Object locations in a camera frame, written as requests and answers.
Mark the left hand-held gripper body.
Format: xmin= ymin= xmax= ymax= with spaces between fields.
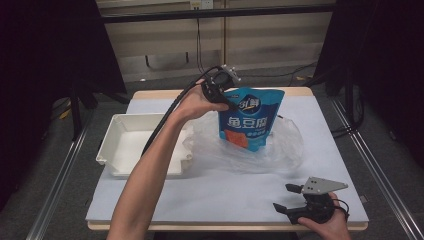
xmin=200 ymin=63 xmax=242 ymax=105

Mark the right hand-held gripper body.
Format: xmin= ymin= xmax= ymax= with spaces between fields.
xmin=288 ymin=176 xmax=349 ymax=225

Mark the blue snack pouch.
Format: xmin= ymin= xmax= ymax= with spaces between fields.
xmin=217 ymin=86 xmax=286 ymax=153

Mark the clear plastic bag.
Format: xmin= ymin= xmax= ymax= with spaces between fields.
xmin=182 ymin=111 xmax=305 ymax=175

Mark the white plastic bin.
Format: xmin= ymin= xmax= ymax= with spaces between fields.
xmin=95 ymin=112 xmax=195 ymax=178

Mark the person's left hand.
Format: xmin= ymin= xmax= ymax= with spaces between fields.
xmin=172 ymin=79 xmax=232 ymax=124

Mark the person's right hand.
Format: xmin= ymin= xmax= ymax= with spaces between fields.
xmin=297 ymin=192 xmax=351 ymax=240

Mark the white table mat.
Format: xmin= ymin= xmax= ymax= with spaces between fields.
xmin=85 ymin=95 xmax=370 ymax=224

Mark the wooden table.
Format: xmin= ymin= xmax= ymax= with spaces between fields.
xmin=85 ymin=86 xmax=370 ymax=232

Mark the black horizontal bar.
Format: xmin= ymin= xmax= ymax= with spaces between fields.
xmin=100 ymin=3 xmax=337 ymax=24

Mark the black stand leg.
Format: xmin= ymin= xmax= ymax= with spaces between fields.
xmin=69 ymin=78 xmax=84 ymax=142

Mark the black curtain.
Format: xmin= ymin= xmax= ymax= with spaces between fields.
xmin=312 ymin=0 xmax=424 ymax=169
xmin=0 ymin=0 xmax=128 ymax=212

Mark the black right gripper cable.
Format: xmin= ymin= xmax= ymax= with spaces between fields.
xmin=331 ymin=198 xmax=351 ymax=222

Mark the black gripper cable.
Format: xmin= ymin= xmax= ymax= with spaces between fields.
xmin=331 ymin=198 xmax=351 ymax=222
xmin=140 ymin=65 xmax=224 ymax=157

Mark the black hanging wall cable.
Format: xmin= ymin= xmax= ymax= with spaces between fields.
xmin=195 ymin=17 xmax=319 ymax=81

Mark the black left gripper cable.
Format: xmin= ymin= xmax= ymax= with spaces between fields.
xmin=140 ymin=65 xmax=224 ymax=157

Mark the metal floor rail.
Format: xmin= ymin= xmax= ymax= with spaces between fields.
xmin=329 ymin=97 xmax=424 ymax=240
xmin=25 ymin=113 xmax=95 ymax=240

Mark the black wire bracket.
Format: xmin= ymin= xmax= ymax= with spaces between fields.
xmin=144 ymin=50 xmax=191 ymax=72

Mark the white wall socket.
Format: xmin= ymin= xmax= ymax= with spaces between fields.
xmin=189 ymin=0 xmax=215 ymax=11

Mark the black floor cable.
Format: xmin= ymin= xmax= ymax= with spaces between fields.
xmin=331 ymin=78 xmax=366 ymax=139

